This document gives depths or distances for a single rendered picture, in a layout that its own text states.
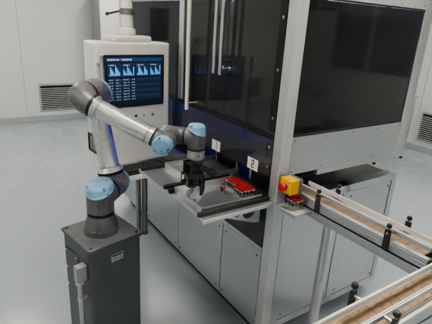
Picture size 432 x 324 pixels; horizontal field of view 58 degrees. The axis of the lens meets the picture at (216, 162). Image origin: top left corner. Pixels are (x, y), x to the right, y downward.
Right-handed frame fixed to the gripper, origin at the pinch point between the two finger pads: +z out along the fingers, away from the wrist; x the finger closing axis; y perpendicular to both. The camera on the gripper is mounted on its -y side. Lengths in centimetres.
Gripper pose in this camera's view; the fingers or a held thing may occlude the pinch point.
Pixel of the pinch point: (197, 200)
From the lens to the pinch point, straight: 177.4
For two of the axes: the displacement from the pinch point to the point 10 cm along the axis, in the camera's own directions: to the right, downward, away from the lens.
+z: -0.6, 9.4, 3.4
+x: 5.4, 3.1, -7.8
